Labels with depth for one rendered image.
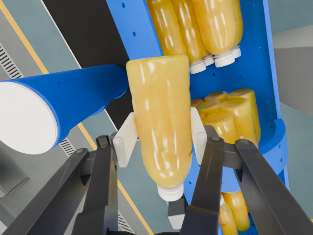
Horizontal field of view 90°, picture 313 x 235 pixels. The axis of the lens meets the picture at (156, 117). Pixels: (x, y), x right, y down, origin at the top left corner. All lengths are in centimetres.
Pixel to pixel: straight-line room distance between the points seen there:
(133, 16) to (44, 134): 53
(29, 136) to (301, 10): 184
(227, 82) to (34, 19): 177
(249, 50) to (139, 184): 195
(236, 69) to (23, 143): 77
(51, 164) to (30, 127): 185
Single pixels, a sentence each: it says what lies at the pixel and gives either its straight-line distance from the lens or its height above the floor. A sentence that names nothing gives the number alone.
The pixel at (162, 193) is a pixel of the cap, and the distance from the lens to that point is 25.
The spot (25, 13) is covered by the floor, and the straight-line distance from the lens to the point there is 203.
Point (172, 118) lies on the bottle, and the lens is 16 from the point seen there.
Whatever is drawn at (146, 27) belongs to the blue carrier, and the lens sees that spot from 27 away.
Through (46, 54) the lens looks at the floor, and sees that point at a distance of 193.
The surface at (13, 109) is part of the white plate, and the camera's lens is 73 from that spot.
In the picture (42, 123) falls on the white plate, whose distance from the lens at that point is 67.
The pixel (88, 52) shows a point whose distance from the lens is 152.
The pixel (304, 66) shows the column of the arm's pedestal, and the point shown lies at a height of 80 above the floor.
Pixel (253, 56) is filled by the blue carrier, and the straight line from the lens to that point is 46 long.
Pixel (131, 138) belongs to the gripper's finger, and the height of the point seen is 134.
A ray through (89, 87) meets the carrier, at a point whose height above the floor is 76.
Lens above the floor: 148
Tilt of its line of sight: 67 degrees down
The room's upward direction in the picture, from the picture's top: 162 degrees counter-clockwise
